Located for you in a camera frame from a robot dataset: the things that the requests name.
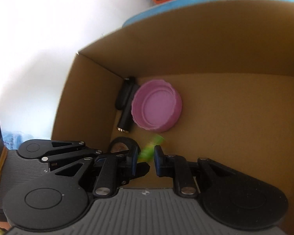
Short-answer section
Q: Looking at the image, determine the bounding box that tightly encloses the pink plastic lid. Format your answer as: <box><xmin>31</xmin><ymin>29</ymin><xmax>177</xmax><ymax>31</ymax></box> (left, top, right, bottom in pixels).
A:
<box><xmin>131</xmin><ymin>80</ymin><xmax>183</xmax><ymax>133</ymax></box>

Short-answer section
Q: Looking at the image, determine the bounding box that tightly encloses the blue water jug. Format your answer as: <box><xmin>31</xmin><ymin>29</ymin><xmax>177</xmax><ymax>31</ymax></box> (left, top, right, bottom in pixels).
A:
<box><xmin>0</xmin><ymin>130</ymin><xmax>51</xmax><ymax>150</ymax></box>

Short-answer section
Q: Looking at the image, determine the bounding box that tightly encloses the black tape roll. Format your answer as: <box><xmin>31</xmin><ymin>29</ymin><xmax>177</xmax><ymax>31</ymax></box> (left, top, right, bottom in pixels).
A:
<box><xmin>107</xmin><ymin>137</ymin><xmax>141</xmax><ymax>153</ymax></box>

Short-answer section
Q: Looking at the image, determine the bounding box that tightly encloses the large brown cardboard box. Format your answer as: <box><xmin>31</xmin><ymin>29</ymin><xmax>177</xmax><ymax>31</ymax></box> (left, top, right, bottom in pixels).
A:
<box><xmin>52</xmin><ymin>0</ymin><xmax>294</xmax><ymax>234</ymax></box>

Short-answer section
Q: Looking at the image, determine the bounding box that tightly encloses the black cylinder yellow label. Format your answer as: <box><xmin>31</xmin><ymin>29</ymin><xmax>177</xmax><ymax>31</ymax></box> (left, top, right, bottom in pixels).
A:
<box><xmin>115</xmin><ymin>76</ymin><xmax>140</xmax><ymax>133</ymax></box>

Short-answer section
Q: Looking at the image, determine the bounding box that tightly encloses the green dropper bottle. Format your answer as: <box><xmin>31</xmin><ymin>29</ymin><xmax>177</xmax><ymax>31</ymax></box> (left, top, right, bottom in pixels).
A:
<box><xmin>138</xmin><ymin>135</ymin><xmax>165</xmax><ymax>162</ymax></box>

